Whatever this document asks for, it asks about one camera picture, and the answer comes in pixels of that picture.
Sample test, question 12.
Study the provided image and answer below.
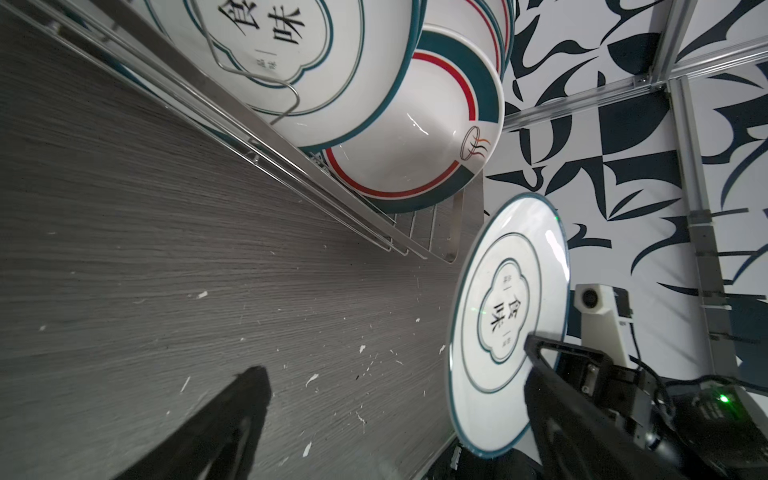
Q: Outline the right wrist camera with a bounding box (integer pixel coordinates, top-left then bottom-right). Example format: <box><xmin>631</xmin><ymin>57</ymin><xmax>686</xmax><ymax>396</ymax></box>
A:
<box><xmin>573</xmin><ymin>283</ymin><xmax>635</xmax><ymax>368</ymax></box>

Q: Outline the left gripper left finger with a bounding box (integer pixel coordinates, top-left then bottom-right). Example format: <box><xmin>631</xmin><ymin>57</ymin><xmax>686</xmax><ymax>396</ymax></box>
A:
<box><xmin>117</xmin><ymin>366</ymin><xmax>272</xmax><ymax>479</ymax></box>

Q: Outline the wire dish rack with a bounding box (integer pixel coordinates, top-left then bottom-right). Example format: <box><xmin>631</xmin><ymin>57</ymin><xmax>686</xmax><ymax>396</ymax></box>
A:
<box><xmin>1</xmin><ymin>1</ymin><xmax>464</xmax><ymax>264</ymax></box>

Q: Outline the white plate green cloud motif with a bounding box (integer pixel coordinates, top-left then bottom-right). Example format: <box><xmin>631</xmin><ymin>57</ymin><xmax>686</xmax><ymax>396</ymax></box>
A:
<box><xmin>446</xmin><ymin>193</ymin><xmax>571</xmax><ymax>458</ymax></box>
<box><xmin>130</xmin><ymin>0</ymin><xmax>426</xmax><ymax>152</ymax></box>

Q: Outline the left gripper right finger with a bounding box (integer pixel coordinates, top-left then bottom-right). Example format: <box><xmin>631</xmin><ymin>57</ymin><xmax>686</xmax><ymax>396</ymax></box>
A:
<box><xmin>524</xmin><ymin>334</ymin><xmax>683</xmax><ymax>479</ymax></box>

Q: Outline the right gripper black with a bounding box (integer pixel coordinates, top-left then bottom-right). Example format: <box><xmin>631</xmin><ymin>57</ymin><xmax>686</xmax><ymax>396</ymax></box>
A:
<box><xmin>563</xmin><ymin>354</ymin><xmax>767</xmax><ymax>479</ymax></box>

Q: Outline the white plate red green band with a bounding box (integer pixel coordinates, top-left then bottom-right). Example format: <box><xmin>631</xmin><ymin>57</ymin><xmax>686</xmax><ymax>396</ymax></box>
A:
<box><xmin>320</xmin><ymin>25</ymin><xmax>505</xmax><ymax>214</ymax></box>

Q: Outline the aluminium frame crossbar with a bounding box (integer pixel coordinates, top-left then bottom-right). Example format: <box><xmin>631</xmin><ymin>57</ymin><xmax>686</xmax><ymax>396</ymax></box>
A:
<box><xmin>503</xmin><ymin>36</ymin><xmax>767</xmax><ymax>133</ymax></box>

